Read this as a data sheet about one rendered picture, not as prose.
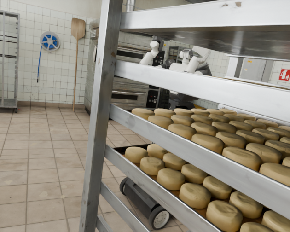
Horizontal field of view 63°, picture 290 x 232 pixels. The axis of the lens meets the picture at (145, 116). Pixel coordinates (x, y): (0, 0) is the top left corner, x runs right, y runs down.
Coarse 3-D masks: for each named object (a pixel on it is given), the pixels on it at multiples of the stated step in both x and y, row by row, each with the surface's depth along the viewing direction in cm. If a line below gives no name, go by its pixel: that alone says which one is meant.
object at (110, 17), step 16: (112, 0) 44; (112, 16) 45; (112, 32) 46; (112, 48) 46; (96, 64) 48; (112, 64) 47; (96, 80) 48; (112, 80) 48; (96, 96) 48; (96, 112) 48; (96, 128) 49; (96, 144) 50; (96, 160) 51; (96, 176) 52; (96, 192) 54; (96, 208) 55; (80, 224) 56
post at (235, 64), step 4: (232, 60) 74; (236, 60) 73; (240, 60) 73; (228, 64) 75; (232, 64) 74; (236, 64) 73; (240, 64) 74; (228, 68) 75; (232, 68) 74; (236, 68) 73; (240, 68) 74; (228, 72) 75; (232, 72) 74; (236, 72) 73; (232, 76) 74; (236, 76) 74
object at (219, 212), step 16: (144, 160) 47; (160, 160) 49; (176, 160) 50; (160, 176) 42; (176, 176) 43; (192, 176) 45; (208, 176) 45; (176, 192) 41; (192, 192) 38; (208, 192) 39; (224, 192) 41; (240, 192) 40; (192, 208) 37; (208, 208) 35; (224, 208) 35; (240, 208) 37; (256, 208) 37; (224, 224) 33; (240, 224) 33; (256, 224) 32; (272, 224) 33; (288, 224) 33
